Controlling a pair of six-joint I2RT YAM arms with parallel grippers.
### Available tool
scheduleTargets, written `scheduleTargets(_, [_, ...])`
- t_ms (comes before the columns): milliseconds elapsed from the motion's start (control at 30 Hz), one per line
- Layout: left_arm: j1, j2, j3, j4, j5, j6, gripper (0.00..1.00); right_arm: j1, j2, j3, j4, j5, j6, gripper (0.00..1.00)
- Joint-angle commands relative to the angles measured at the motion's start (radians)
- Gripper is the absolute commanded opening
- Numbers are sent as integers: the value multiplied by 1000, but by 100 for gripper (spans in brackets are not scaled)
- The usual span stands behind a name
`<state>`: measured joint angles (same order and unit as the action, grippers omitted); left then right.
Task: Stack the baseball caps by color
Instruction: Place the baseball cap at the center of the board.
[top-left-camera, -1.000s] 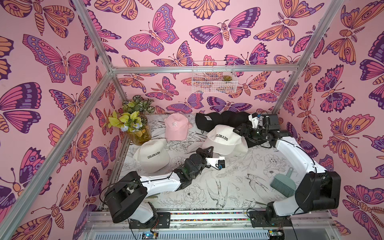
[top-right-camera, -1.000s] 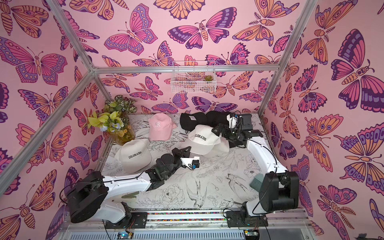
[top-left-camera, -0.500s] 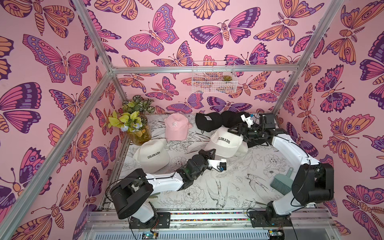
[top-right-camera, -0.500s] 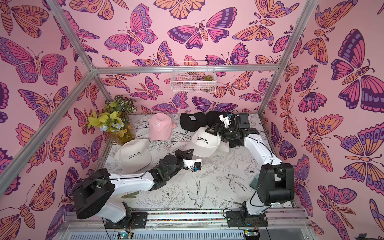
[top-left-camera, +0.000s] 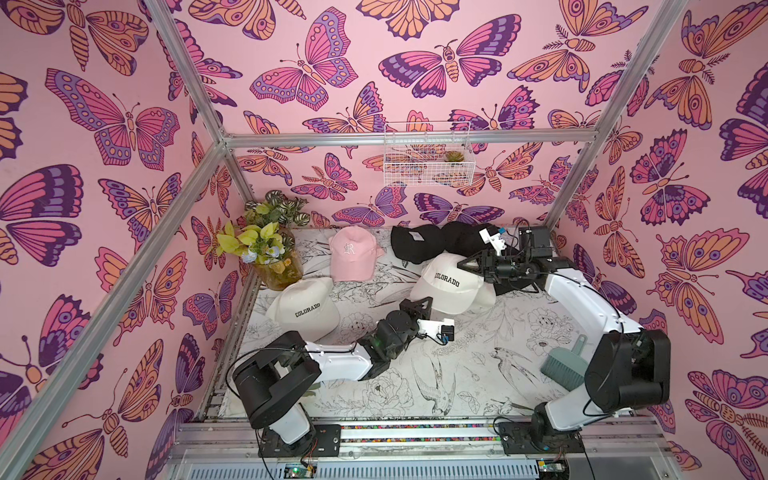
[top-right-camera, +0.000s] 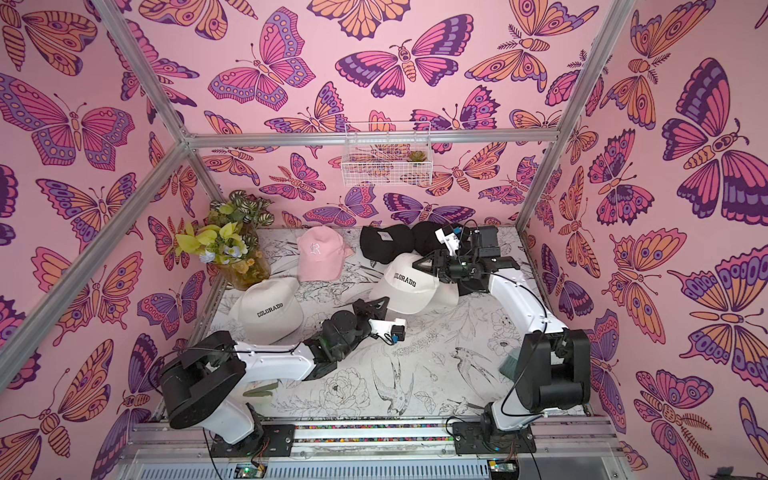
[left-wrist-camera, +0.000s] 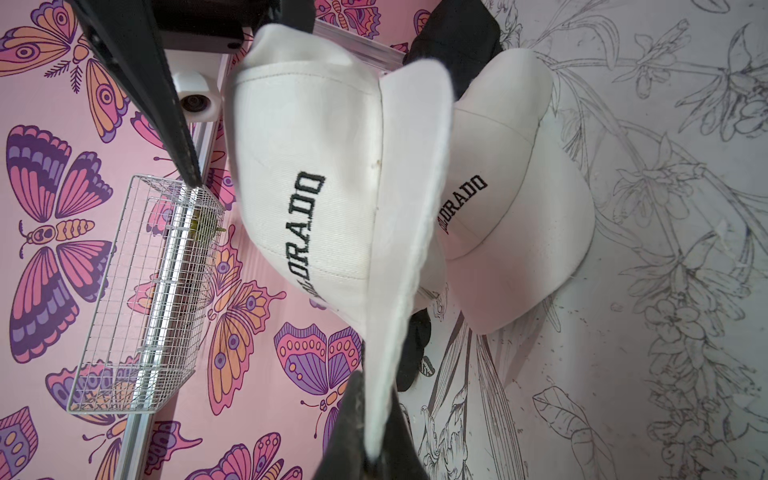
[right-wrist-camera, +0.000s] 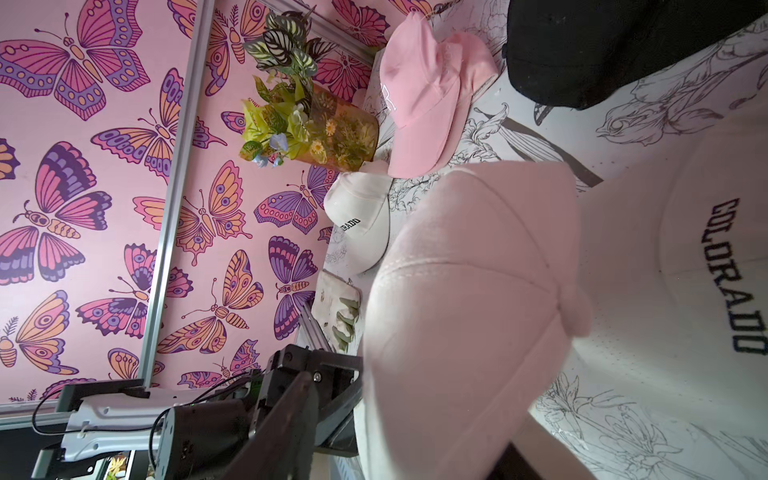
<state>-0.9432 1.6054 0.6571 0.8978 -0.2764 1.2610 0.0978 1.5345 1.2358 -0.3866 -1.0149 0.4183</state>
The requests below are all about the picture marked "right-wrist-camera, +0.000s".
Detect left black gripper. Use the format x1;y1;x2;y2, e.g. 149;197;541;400
153;345;363;479

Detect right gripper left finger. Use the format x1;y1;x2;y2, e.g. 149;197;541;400
222;372;319;479

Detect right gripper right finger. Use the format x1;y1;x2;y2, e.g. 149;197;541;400
486;443;542;480

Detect pink cap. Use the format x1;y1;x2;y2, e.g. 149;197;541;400
379;12;499;179
355;161;592;479

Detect white colorado cap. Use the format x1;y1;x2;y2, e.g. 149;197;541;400
324;160;393;277
527;101;768;480

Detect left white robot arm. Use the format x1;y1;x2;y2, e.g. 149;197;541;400
31;345;363;479

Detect amber vase with flowers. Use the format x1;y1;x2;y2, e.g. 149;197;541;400
239;11;379;172

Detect black cap back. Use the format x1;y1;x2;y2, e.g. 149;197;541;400
502;1;767;110

